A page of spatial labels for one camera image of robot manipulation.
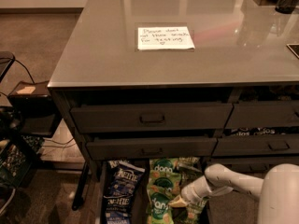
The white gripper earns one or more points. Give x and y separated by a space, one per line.
191 194

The green rice chip bag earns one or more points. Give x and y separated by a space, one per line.
168 181
159 210
163 166

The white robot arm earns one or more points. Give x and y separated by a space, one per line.
277 192

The lower green Kettle chip bag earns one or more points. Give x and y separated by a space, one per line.
193 214

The green kettle chip bag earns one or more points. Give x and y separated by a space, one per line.
193 214
188 174
189 161

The upper green Kettle chip bag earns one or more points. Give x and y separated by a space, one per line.
188 174

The rear green Kettle chip bag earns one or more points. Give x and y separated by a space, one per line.
189 161

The middle left drawer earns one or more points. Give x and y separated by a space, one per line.
142 148

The upper blue Kettle chip bag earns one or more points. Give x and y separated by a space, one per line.
126 179

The blue kettle chip bag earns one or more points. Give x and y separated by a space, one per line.
117 210
115 163
126 179

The lower blue Kettle chip bag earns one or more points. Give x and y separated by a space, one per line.
117 210

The rear blue Kettle chip bag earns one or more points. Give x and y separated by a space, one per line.
115 163

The top left drawer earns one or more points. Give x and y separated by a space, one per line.
150 117

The middle right drawer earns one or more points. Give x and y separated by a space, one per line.
258 145

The dark snack bags middle drawer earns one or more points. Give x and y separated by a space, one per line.
262 131

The top right drawer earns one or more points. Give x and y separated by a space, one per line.
264 114

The dark tablet on counter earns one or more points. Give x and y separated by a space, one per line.
294 48

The grey cabinet with glass top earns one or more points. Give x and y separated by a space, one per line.
239 55

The white handwritten paper note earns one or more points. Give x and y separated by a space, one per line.
156 38

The black cart at left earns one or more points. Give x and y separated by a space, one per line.
18 152

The black box with label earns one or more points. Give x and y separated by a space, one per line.
39 114

